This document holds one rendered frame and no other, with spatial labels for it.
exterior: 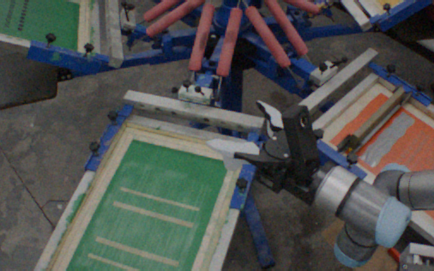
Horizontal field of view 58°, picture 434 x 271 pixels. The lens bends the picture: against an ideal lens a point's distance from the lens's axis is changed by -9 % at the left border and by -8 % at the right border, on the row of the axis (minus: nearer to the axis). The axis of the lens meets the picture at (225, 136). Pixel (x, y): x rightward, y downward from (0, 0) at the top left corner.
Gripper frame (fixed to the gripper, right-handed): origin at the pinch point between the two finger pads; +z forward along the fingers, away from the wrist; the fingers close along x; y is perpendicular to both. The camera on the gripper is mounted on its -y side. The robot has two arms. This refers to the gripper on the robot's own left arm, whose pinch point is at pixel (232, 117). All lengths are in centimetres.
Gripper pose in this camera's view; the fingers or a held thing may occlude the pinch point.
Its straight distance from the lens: 76.0
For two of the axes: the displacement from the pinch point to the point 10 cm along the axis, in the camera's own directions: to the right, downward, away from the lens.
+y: -0.8, 7.1, 7.0
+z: -7.8, -4.8, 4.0
